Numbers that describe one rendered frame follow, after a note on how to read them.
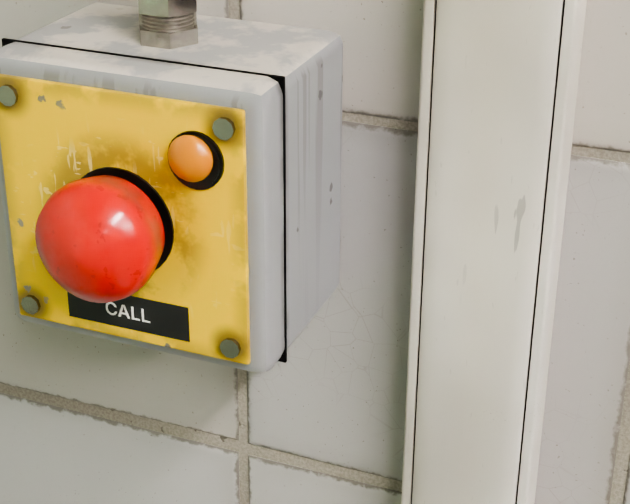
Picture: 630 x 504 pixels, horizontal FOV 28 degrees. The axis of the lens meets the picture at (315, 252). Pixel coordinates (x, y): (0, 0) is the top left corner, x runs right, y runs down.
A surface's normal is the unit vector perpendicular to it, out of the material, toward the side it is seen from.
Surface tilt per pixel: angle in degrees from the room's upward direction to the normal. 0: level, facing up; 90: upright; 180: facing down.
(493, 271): 90
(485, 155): 90
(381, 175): 90
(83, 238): 83
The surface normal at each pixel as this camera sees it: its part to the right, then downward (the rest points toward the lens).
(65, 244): -0.46, 0.33
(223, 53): 0.00, -0.89
